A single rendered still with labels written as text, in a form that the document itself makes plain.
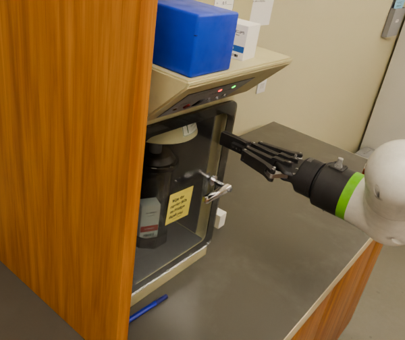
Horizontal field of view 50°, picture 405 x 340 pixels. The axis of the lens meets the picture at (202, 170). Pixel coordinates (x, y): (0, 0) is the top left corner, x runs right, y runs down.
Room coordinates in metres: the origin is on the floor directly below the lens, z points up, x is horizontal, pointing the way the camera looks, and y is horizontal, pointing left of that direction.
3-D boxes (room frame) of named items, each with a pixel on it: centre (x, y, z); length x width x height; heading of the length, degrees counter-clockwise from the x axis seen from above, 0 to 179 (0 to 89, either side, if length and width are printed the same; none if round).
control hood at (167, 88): (0.77, 0.00, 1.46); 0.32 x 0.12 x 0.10; 146
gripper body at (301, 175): (0.78, -0.19, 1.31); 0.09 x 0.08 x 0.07; 56
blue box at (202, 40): (0.69, 0.05, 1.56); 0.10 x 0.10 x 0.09; 56
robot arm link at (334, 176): (0.74, -0.25, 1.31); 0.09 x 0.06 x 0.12; 146
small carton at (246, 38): (0.81, -0.03, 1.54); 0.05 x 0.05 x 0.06; 63
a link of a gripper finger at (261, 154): (0.81, -0.13, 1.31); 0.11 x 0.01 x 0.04; 57
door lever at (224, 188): (0.84, -0.03, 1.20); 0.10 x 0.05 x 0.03; 145
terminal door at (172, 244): (0.80, 0.04, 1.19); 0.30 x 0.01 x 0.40; 145
